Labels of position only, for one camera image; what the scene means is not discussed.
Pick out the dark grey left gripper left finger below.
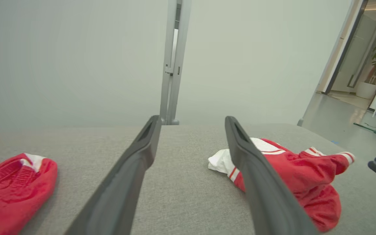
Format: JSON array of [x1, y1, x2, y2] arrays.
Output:
[[64, 115, 161, 235]]

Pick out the frosted glass door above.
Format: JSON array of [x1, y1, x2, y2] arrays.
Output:
[[332, 11, 376, 93]]

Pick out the red shorts with white trim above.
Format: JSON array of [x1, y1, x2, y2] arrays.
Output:
[[0, 153, 58, 235]]

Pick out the grey double metal post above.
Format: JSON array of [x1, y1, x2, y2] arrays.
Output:
[[159, 0, 192, 126]]

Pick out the green floor tool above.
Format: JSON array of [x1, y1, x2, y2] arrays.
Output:
[[353, 122, 376, 134]]

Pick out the white plant pot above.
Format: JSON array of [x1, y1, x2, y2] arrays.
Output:
[[356, 81, 376, 100]]

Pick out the red and white striped jersey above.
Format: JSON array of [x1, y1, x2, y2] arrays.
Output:
[[208, 137, 355, 233]]

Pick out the dark grey door frame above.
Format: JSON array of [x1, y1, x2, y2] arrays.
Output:
[[322, 0, 369, 95]]

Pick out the grey fabric work surface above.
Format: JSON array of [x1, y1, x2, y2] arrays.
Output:
[[0, 122, 376, 235]]

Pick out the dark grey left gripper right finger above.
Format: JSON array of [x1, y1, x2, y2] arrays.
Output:
[[225, 116, 319, 235]]

